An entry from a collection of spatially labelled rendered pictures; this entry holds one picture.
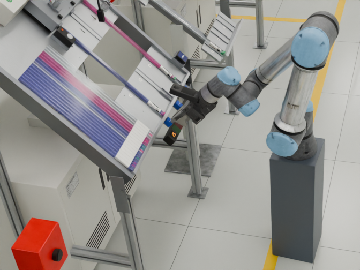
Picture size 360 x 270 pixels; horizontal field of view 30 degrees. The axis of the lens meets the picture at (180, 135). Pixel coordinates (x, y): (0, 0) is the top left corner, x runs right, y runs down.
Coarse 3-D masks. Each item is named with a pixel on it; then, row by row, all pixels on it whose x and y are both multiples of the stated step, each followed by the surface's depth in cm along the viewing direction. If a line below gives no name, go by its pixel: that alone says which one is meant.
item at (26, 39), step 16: (96, 0) 274; (16, 16) 242; (80, 16) 263; (96, 16) 269; (112, 16) 276; (0, 32) 233; (16, 32) 238; (32, 32) 243; (48, 32) 248; (80, 32) 259; (96, 32) 264; (0, 48) 230; (16, 48) 234; (32, 48) 239; (80, 48) 254; (0, 64) 226; (16, 64) 230; (80, 64) 250
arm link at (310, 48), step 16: (320, 16) 218; (304, 32) 212; (320, 32) 212; (336, 32) 219; (304, 48) 213; (320, 48) 211; (304, 64) 216; (320, 64) 217; (304, 80) 223; (288, 96) 231; (304, 96) 228; (288, 112) 234; (304, 112) 235; (272, 128) 243; (288, 128) 237; (304, 128) 239; (272, 144) 243; (288, 144) 239
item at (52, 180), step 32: (0, 96) 306; (0, 128) 286; (32, 128) 283; (32, 160) 266; (64, 160) 264; (32, 192) 257; (64, 192) 256; (96, 192) 285; (128, 192) 319; (0, 224) 276; (64, 224) 263; (96, 224) 288; (0, 256) 290
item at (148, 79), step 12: (144, 60) 274; (156, 60) 279; (168, 60) 284; (144, 72) 270; (156, 72) 275; (180, 72) 284; (132, 84) 262; (144, 84) 266; (156, 84) 270; (168, 84) 276; (120, 96) 254; (132, 96) 258; (156, 96) 267; (168, 96) 272; (132, 108) 255; (144, 108) 259; (144, 120) 256; (156, 120) 260; (96, 144) 235
